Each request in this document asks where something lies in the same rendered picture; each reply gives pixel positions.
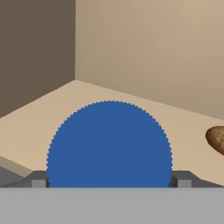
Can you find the blue-lidded mayonnaise jar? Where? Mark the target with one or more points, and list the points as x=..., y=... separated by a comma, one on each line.
x=109, y=148

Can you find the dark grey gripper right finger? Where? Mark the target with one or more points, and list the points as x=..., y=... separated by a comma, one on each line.
x=184, y=179

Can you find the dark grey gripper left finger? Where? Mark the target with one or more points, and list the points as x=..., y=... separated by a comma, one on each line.
x=36, y=178

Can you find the brown potato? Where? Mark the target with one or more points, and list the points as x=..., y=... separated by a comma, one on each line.
x=217, y=138

